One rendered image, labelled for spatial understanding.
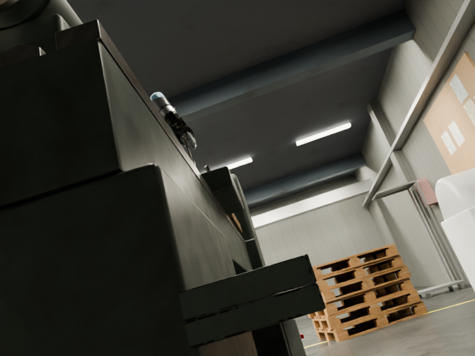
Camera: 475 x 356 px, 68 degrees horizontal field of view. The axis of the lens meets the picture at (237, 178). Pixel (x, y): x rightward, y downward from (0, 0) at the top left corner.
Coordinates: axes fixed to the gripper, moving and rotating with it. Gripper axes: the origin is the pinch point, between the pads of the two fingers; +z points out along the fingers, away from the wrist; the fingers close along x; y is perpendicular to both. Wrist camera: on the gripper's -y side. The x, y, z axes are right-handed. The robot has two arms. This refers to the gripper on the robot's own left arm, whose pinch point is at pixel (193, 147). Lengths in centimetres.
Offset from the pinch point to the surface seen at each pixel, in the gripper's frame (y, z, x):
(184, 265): 124, 73, -14
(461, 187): -209, 99, 204
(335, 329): -265, 136, 20
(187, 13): -144, -214, 92
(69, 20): 110, 24, -10
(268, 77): -266, -162, 158
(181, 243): 123, 71, -13
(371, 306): -276, 142, 68
